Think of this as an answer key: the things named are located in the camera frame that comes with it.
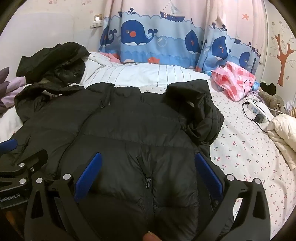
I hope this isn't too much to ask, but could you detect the white power strip with cables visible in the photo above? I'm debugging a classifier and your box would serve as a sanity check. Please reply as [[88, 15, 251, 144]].
[[242, 79, 270, 132]]

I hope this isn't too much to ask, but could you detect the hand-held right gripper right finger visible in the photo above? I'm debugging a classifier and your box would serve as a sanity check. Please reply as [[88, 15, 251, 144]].
[[195, 152, 271, 241]]

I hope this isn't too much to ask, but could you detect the large black puffer jacket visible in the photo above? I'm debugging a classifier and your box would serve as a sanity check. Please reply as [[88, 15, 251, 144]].
[[14, 79, 234, 241]]

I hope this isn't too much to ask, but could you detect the crumpled black jacket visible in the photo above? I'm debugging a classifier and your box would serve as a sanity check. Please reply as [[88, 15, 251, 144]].
[[16, 42, 91, 85]]

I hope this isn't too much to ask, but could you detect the cherry print bed sheet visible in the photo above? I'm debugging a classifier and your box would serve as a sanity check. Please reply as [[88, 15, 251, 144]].
[[139, 85, 292, 237]]

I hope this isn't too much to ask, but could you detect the wall night light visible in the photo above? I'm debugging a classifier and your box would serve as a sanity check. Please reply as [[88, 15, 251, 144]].
[[91, 14, 103, 28]]

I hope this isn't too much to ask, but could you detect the blue whale print curtain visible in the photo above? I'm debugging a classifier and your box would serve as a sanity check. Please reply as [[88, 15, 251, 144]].
[[98, 0, 266, 75]]

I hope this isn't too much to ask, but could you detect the tan plush toy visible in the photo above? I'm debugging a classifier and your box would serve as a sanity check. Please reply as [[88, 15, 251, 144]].
[[258, 89, 287, 114]]

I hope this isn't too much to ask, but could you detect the person's right hand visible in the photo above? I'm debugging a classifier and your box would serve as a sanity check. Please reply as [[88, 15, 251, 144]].
[[142, 231, 162, 241]]

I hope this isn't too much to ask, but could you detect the brown tree wall sticker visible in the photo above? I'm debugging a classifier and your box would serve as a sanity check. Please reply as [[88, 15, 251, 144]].
[[269, 21, 294, 87]]

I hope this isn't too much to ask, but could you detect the cream puffer jacket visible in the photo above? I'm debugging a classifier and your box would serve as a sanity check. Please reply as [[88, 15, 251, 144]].
[[267, 113, 296, 171]]

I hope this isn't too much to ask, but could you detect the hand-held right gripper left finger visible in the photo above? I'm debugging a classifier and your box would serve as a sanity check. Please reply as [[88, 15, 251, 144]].
[[24, 152, 102, 241]]

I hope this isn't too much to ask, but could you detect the purple patterned cloth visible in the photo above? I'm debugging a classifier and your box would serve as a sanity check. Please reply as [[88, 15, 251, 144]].
[[0, 67, 28, 108]]

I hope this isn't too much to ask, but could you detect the small black cloth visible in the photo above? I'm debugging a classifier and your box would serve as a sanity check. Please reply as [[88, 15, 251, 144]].
[[260, 82, 277, 95]]

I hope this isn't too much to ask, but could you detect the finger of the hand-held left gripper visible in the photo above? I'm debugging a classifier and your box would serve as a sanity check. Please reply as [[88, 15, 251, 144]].
[[13, 149, 48, 183], [0, 138, 18, 154]]

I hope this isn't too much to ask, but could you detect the pink checkered cloth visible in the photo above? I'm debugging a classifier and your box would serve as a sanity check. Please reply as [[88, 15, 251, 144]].
[[211, 61, 257, 102]]

